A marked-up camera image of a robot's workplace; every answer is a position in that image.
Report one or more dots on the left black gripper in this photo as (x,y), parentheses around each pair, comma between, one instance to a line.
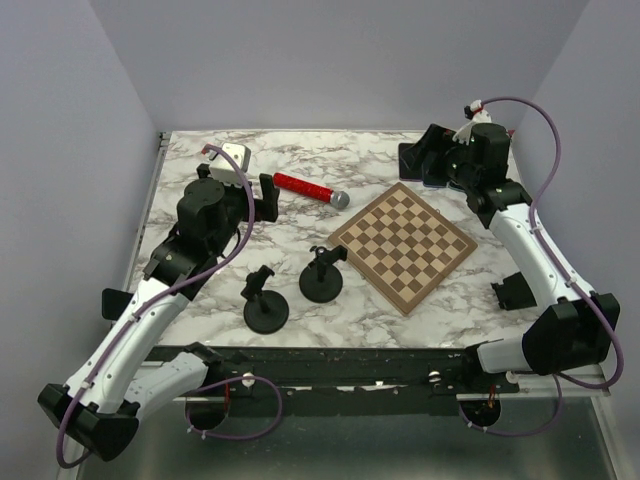
(266,209)

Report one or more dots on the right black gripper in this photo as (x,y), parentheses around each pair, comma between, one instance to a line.
(437,139)

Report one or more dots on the purple case phone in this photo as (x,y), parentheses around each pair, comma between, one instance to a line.
(408,169)

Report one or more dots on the black phone stand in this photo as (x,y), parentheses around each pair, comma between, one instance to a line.
(265,311)
(321,281)

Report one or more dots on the blue case phone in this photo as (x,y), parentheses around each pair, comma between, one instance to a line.
(432,186)

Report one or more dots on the black phone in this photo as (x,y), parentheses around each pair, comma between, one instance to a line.
(455,187)

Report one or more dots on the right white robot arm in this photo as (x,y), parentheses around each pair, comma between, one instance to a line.
(573,327)

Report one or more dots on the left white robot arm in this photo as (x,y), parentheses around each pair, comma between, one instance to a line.
(103,403)

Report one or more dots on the right phone holder black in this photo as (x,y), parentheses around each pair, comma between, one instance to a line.
(514,293)

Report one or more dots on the wooden chessboard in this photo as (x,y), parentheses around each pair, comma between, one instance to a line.
(402,246)

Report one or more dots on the red toy microphone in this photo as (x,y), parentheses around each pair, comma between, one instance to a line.
(338,199)

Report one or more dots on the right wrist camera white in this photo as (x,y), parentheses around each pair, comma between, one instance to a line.
(475,113)

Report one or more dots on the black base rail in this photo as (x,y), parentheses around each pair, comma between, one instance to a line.
(343,381)

